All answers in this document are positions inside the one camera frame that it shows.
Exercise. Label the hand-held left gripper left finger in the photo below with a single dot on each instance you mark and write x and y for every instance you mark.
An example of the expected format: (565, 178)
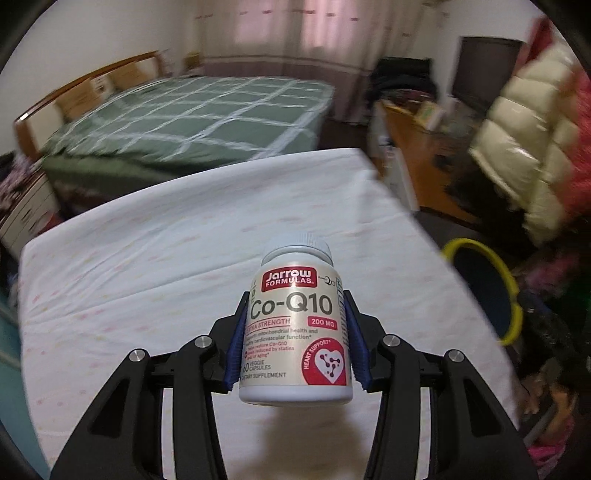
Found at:
(235, 341)

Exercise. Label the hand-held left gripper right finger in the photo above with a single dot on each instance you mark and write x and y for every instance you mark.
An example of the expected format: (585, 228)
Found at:
(358, 341)

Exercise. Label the white supplement bottle red label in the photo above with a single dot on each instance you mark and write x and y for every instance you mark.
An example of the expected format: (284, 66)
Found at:
(295, 323)

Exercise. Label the black bin yellow rim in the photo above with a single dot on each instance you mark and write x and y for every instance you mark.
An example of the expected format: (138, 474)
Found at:
(480, 295)

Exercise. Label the wooden desk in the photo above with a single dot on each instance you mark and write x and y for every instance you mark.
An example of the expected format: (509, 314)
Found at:
(411, 152)

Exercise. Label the green plaid quilt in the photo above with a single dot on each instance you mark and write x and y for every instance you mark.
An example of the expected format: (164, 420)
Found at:
(184, 115)

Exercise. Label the green yellow book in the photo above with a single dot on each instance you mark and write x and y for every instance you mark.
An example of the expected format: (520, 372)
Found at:
(429, 114)

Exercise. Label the white nightstand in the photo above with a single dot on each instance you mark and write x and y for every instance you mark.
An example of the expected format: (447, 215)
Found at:
(27, 212)

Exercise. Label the cream puffer jacket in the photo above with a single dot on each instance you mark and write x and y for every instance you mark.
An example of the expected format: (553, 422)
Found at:
(521, 138)

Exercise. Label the pile of dark clothes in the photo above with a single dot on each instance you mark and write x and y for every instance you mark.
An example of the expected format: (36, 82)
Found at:
(401, 78)

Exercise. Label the floral garment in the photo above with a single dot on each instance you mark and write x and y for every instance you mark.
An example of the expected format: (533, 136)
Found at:
(14, 180)

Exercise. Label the small cardboard box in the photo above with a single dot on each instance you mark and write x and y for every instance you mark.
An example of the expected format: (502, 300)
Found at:
(194, 64)

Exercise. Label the black television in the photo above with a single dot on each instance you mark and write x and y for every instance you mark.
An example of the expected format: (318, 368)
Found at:
(485, 74)

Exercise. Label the wooden bed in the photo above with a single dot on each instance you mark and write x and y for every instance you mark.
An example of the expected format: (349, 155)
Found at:
(23, 134)

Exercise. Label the pink sheer curtain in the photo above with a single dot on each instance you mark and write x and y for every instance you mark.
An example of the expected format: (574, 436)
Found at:
(300, 46)

